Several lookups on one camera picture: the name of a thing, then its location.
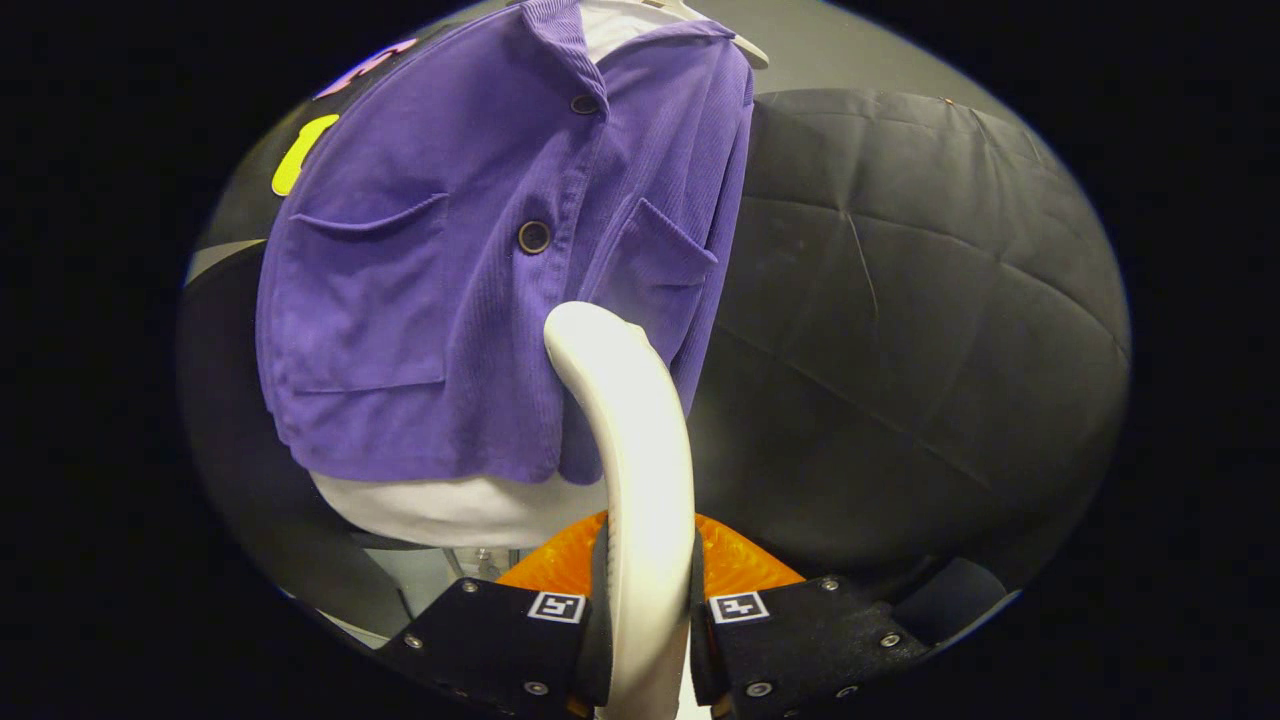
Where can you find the white shirt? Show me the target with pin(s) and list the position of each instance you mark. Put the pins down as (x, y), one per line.
(450, 510)

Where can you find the white steamer stand base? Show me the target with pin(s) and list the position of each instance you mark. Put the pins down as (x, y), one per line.
(482, 562)

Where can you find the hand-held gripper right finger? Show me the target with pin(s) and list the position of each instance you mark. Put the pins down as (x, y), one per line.
(805, 640)

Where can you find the white garment steamer head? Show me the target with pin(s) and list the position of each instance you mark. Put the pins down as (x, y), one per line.
(645, 470)

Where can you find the white clothes hanger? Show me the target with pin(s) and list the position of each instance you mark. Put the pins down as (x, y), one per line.
(740, 45)

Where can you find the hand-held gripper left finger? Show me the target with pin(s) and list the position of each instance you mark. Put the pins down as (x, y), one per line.
(490, 640)

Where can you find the grey cabinet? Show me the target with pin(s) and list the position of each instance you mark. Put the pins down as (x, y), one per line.
(220, 262)

